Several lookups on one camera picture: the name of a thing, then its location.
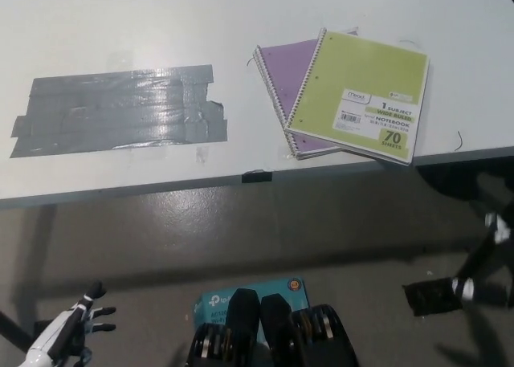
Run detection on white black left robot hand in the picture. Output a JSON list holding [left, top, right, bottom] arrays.
[[22, 280, 117, 367]]

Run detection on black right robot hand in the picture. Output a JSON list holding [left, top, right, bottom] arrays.
[[450, 210, 514, 304]]

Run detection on green Mead spiral notebook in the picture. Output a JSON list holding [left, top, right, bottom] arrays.
[[283, 27, 431, 168]]

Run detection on purple spiral notebook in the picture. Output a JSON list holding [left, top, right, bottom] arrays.
[[251, 27, 361, 162]]

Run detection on black robot torso blocks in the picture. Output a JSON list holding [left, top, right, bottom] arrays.
[[188, 287, 361, 367]]

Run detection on teal TP-Link router box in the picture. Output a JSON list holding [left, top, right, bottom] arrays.
[[192, 277, 312, 344]]

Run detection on small black tape strip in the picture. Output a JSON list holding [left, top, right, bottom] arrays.
[[242, 169, 273, 184]]

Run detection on grey duct tape patch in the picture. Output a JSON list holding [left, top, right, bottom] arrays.
[[8, 63, 229, 159]]

